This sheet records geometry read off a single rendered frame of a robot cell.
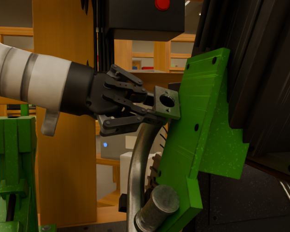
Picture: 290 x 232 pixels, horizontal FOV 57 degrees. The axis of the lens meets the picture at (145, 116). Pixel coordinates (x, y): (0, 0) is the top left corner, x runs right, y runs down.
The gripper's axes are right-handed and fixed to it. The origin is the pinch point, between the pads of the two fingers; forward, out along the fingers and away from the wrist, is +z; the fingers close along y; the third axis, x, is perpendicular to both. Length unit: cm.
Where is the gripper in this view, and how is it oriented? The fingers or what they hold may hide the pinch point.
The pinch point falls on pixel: (156, 109)
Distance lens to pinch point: 42.6
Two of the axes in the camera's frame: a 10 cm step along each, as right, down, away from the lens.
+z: 9.4, 2.3, 2.5
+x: -3.4, 6.1, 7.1
